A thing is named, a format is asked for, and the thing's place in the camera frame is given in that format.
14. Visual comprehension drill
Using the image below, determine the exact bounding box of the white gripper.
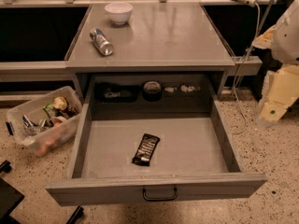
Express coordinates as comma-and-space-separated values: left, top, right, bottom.
252, 25, 299, 127

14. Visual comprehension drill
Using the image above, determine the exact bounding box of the black rxbar chocolate wrapper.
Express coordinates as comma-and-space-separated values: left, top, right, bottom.
132, 133, 160, 166

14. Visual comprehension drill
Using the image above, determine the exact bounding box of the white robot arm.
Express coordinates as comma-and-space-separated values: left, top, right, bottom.
253, 0, 299, 127

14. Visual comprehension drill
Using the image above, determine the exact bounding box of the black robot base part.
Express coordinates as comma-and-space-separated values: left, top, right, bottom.
0, 160, 85, 224

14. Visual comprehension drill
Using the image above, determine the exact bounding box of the grey open drawer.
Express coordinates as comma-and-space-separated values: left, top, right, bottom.
45, 73, 268, 207

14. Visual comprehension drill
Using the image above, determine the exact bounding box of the grey counter cabinet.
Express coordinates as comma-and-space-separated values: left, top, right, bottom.
66, 2, 235, 92

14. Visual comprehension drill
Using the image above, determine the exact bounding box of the white crumpled paper piece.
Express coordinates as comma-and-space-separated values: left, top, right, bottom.
164, 85, 201, 93

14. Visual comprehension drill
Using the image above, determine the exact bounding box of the black tape roll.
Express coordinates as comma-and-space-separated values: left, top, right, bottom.
142, 81, 162, 102

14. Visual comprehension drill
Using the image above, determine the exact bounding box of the white ceramic bowl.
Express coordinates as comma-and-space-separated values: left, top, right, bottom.
105, 2, 133, 25

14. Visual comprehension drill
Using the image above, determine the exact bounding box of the silver blue drink can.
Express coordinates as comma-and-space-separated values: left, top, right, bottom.
90, 28, 114, 56

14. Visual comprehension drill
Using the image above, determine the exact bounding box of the yellow snack in bin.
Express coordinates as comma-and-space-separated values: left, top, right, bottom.
53, 96, 68, 111

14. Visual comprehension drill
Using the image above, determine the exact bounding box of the green packet in bin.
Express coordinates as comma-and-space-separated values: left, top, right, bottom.
43, 103, 59, 118

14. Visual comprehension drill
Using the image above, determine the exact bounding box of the clear plastic storage bin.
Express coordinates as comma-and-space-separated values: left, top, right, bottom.
7, 86, 82, 156

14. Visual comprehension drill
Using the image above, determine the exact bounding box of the white cable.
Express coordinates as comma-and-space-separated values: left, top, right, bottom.
230, 2, 262, 135

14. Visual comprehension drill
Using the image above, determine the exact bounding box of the black drawer handle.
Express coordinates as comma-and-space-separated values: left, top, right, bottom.
142, 188, 178, 202

